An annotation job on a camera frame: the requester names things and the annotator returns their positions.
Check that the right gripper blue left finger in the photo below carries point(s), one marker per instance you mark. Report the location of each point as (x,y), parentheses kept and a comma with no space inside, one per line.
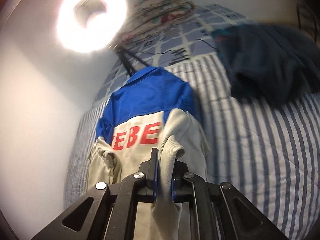
(152,175)

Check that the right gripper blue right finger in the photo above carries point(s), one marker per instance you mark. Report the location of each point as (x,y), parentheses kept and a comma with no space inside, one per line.
(177,182)

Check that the dark navy garment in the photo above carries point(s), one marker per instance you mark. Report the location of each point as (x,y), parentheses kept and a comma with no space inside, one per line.
(275,62)

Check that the ring light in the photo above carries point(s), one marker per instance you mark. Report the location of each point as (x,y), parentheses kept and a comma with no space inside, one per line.
(85,26)

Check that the folded floral quilt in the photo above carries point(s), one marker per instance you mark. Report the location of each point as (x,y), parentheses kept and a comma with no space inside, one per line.
(150,17)

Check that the beige and blue work jacket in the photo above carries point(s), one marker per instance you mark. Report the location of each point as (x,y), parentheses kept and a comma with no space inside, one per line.
(154,109)

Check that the blue checked bed sheet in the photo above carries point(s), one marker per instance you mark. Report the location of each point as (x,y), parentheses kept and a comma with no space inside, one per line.
(182,45)

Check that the black tripod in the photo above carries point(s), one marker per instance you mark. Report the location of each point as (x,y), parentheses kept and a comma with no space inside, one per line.
(121,54)

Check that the striped blue white mattress cover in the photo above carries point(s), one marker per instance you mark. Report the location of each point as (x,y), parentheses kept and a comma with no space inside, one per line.
(271,155)

